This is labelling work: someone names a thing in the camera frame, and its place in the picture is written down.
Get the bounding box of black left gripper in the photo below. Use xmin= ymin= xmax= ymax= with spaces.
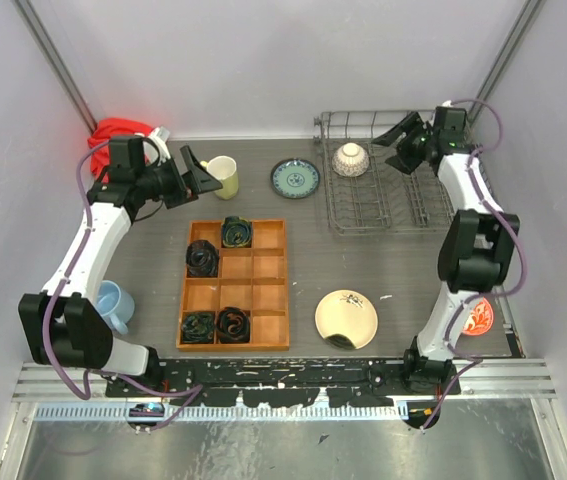
xmin=139 ymin=146 xmax=224 ymax=209

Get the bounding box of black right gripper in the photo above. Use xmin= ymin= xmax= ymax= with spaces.
xmin=373 ymin=111 xmax=437 ymax=175

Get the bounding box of yellow green ceramic mug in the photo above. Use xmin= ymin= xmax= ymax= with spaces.
xmin=202 ymin=156 xmax=239 ymax=200

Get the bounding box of white purple patterned bowl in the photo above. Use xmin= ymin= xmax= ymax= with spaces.
xmin=332 ymin=142 xmax=370 ymax=178

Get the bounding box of blue green patterned plate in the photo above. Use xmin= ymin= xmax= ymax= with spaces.
xmin=270 ymin=158 xmax=320 ymax=199

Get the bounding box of red orange patterned bowl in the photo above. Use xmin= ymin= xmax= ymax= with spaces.
xmin=462 ymin=297 xmax=494 ymax=336

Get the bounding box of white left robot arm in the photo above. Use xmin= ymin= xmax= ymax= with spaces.
xmin=18 ymin=135 xmax=222 ymax=396

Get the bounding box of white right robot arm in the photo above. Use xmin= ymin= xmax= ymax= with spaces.
xmin=373 ymin=100 xmax=520 ymax=394

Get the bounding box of blue yellow rolled tie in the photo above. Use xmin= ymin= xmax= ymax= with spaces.
xmin=221 ymin=216 xmax=253 ymax=248

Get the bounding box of dark brown rolled tie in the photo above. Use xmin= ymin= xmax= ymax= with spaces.
xmin=186 ymin=239 xmax=220 ymax=278

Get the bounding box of red crumpled cloth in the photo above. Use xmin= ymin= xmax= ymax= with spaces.
xmin=88 ymin=117 xmax=166 ymax=185

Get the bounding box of orange wooden compartment tray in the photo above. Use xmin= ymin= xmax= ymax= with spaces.
xmin=176 ymin=219 xmax=290 ymax=353

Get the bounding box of black orange rolled tie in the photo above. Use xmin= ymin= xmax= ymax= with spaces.
xmin=216 ymin=307 xmax=251 ymax=344

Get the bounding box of light blue ceramic mug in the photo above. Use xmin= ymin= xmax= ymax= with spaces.
xmin=96 ymin=280 xmax=135 ymax=335

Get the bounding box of cream plate with flower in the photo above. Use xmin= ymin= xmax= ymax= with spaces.
xmin=315 ymin=289 xmax=378 ymax=350

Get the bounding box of grey wire dish rack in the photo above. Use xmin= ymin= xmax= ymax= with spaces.
xmin=314 ymin=110 xmax=454 ymax=235

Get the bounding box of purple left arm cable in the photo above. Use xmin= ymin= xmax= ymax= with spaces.
xmin=42 ymin=130 xmax=204 ymax=434

